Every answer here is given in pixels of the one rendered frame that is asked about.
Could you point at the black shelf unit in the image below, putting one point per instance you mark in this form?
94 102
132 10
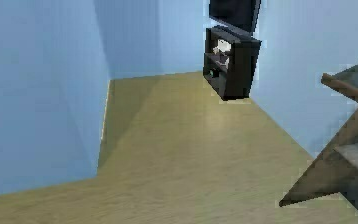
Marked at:
242 68

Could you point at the black television set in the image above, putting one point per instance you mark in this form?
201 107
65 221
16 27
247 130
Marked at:
235 12

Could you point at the white object on shelf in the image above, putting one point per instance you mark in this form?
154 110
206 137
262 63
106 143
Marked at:
223 46

